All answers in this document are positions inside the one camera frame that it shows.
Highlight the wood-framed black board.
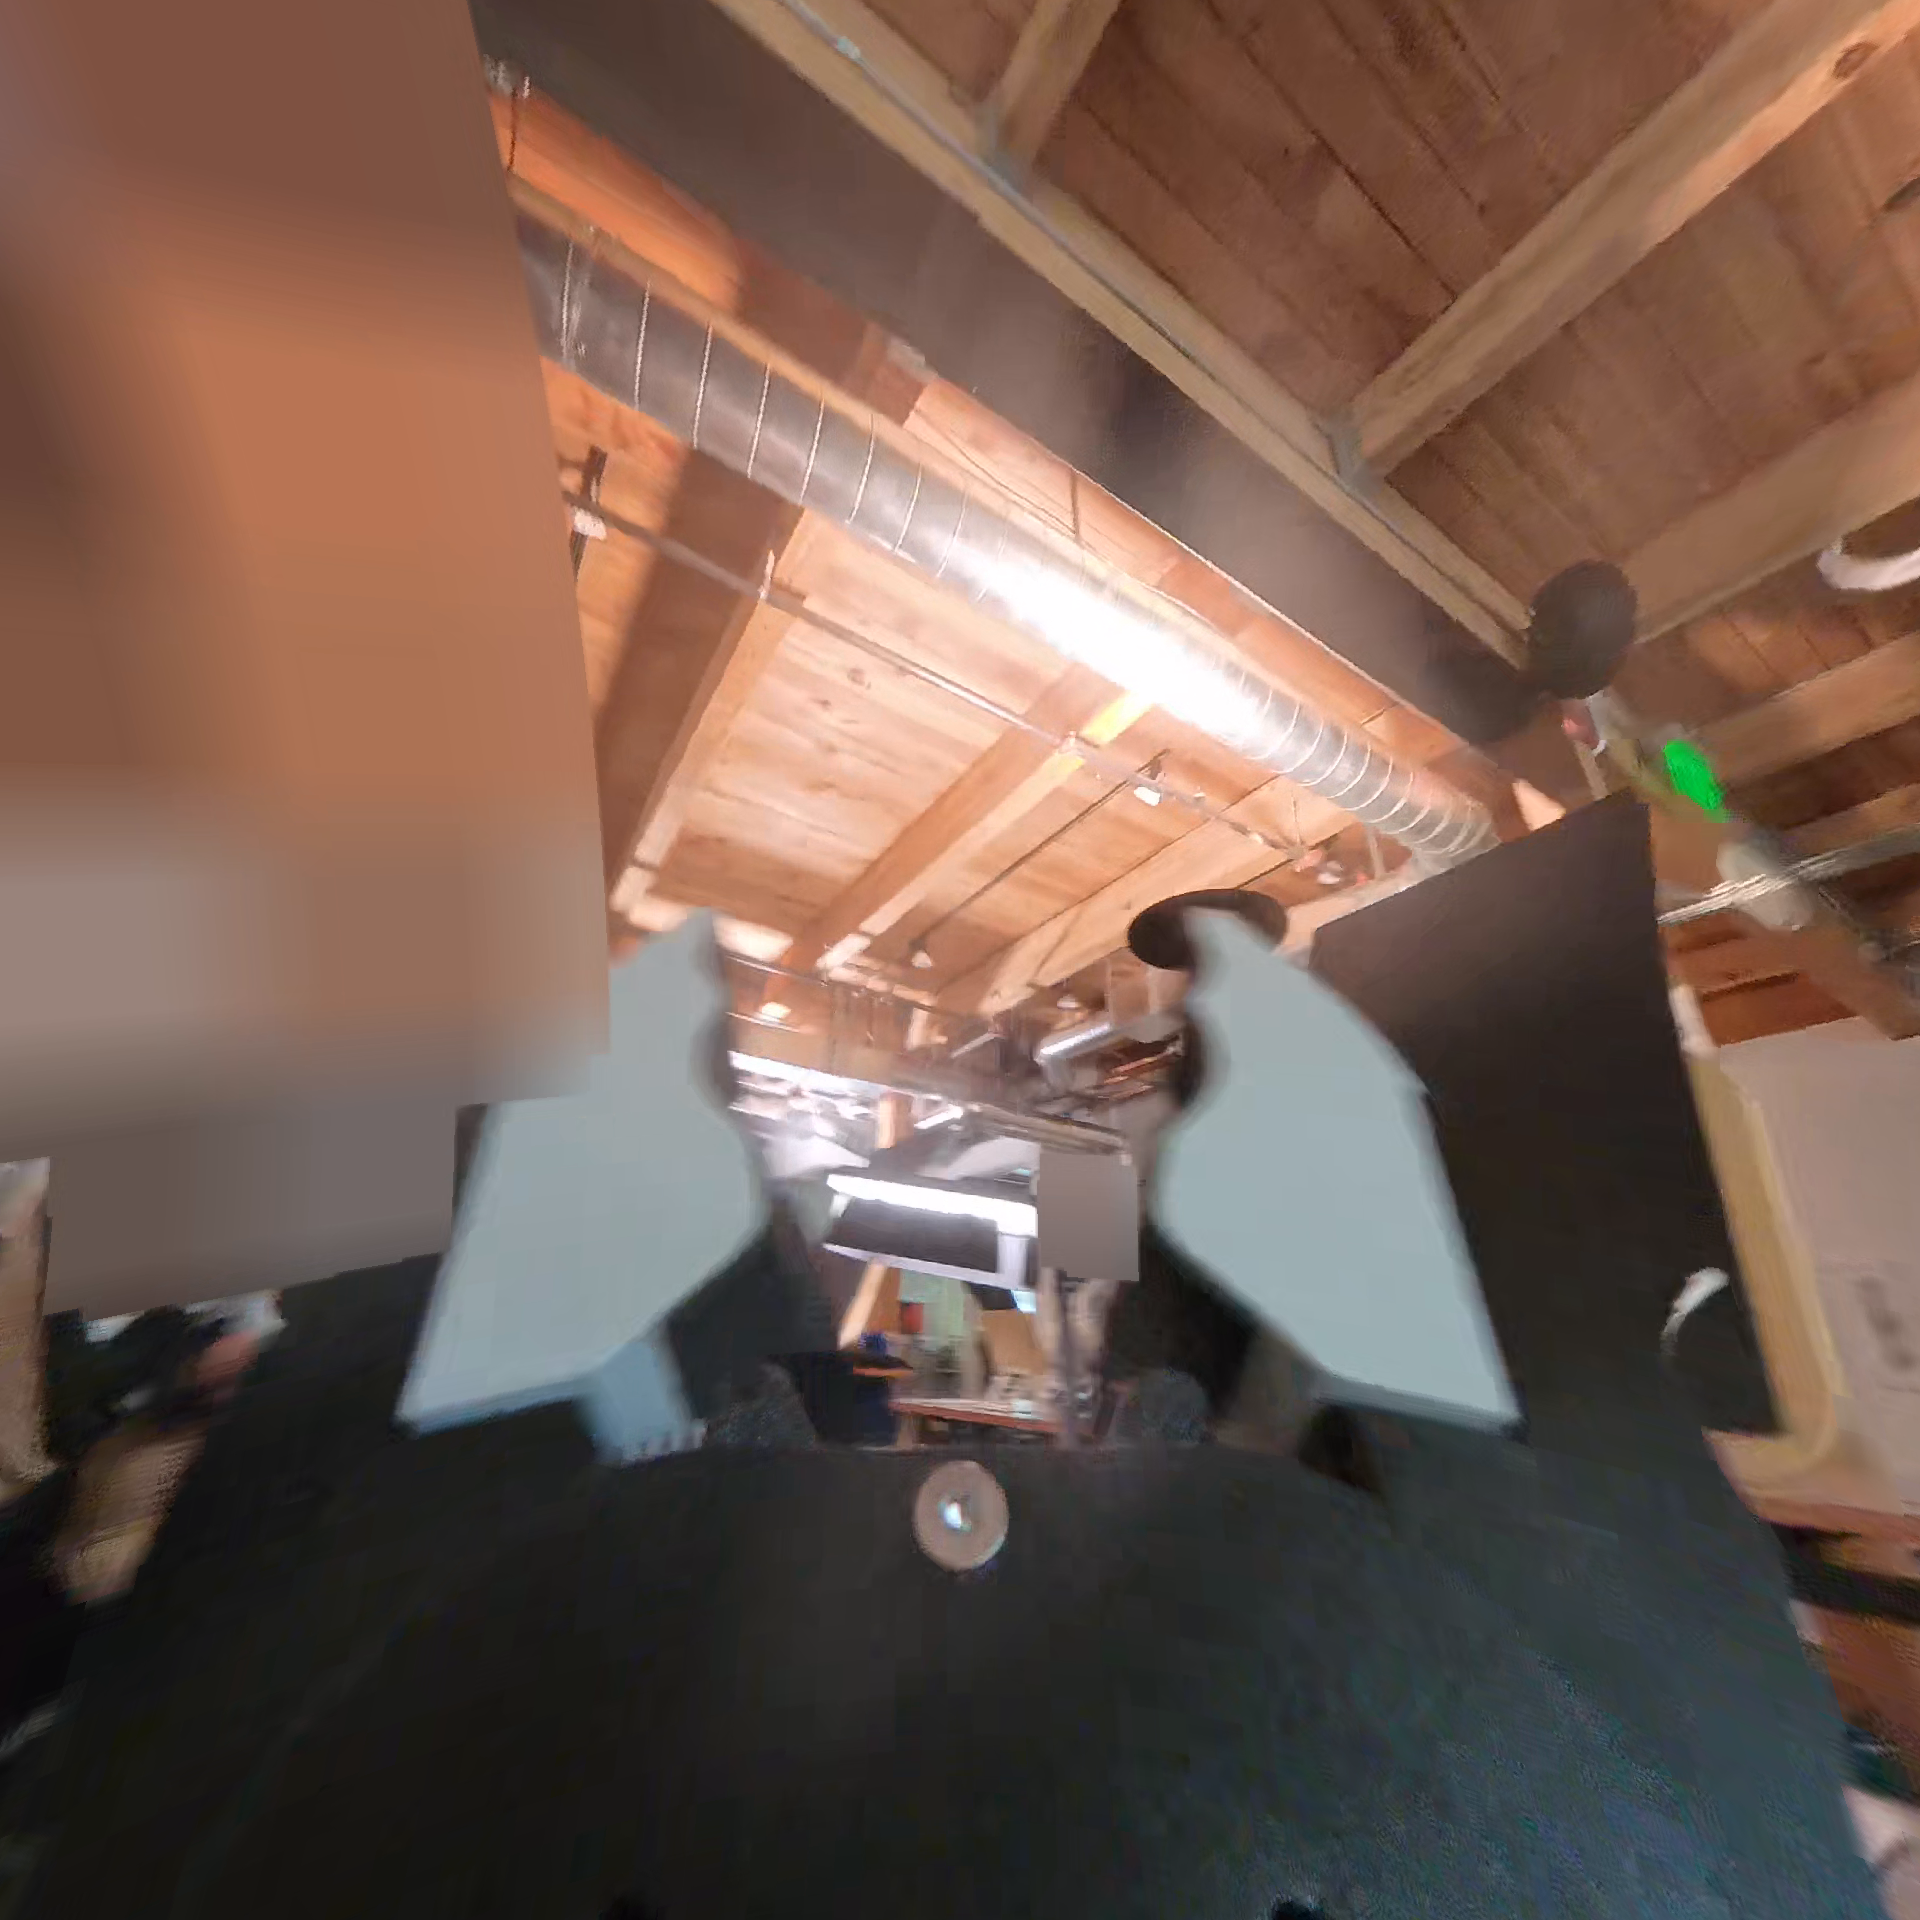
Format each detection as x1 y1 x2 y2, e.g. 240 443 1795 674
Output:
1309 790 1850 1485

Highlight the rectangular metal duct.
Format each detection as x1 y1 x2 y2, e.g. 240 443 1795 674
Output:
1032 1008 1189 1093

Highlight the silver spiral duct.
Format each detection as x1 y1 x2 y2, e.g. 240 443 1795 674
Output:
514 224 1507 866

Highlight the studio light panel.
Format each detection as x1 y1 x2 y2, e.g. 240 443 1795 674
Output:
817 1165 1041 1287

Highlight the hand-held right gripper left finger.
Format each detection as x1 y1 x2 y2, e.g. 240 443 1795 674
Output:
392 909 771 1470

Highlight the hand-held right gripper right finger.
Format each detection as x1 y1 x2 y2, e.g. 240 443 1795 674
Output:
1146 909 1524 1430

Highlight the black pole with round disc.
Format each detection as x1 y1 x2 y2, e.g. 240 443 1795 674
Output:
1125 887 1292 974

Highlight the black ceiling post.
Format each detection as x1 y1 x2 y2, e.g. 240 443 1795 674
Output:
470 0 1569 713

